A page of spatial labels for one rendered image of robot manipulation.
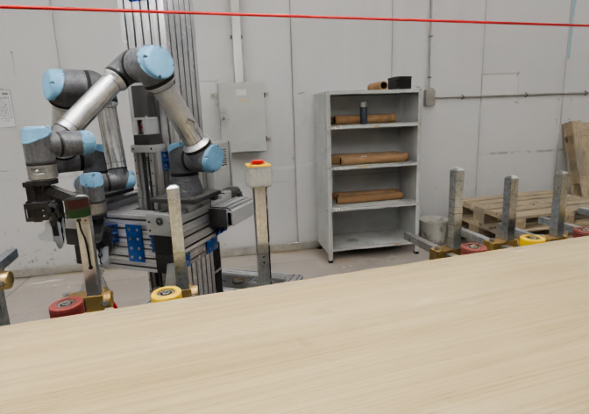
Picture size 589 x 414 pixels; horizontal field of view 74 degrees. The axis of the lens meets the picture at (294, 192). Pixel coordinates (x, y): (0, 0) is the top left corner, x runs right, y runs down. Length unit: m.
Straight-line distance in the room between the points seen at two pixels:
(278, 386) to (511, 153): 4.41
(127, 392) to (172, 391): 0.08
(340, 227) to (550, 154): 2.54
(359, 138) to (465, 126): 1.18
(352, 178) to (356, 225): 0.50
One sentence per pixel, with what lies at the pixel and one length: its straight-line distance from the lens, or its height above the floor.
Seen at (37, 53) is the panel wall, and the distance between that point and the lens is 4.09.
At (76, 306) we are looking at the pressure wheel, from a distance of 1.19.
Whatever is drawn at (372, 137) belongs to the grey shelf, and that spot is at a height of 1.11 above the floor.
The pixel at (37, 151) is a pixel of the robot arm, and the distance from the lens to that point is 1.31.
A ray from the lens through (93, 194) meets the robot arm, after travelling 1.61.
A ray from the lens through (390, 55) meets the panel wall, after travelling 4.19.
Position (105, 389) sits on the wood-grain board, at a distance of 0.85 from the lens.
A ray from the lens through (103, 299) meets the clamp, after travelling 1.32.
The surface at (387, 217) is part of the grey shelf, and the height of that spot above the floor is 0.27.
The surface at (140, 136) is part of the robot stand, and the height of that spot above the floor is 1.29.
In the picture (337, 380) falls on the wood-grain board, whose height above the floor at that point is 0.90.
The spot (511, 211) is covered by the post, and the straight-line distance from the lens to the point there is 1.75.
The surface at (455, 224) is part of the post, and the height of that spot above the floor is 0.94.
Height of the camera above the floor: 1.37
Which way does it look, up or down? 11 degrees down
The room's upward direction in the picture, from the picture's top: 2 degrees counter-clockwise
